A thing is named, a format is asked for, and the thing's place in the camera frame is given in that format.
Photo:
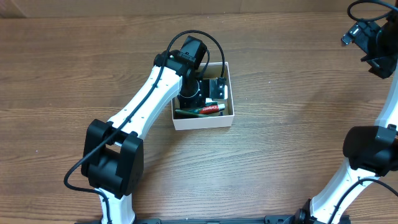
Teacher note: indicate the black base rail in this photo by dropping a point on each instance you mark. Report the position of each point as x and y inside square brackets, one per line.
[268, 219]

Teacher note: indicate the white cardboard box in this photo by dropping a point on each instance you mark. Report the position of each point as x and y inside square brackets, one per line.
[214, 121]

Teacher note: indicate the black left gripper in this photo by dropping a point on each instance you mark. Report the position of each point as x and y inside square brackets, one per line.
[199, 98]

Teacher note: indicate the green toothbrush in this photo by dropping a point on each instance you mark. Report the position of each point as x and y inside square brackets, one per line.
[190, 109]

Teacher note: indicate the red green toothpaste tube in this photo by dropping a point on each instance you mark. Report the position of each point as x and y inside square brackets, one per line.
[212, 109]

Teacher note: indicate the green soap box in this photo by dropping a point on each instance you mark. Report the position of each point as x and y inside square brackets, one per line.
[209, 102]

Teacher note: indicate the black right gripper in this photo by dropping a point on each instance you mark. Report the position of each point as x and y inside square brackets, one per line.
[383, 65]

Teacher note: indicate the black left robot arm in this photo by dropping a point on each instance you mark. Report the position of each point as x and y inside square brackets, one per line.
[113, 154]

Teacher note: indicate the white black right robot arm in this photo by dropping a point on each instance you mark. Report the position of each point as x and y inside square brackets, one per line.
[370, 151]

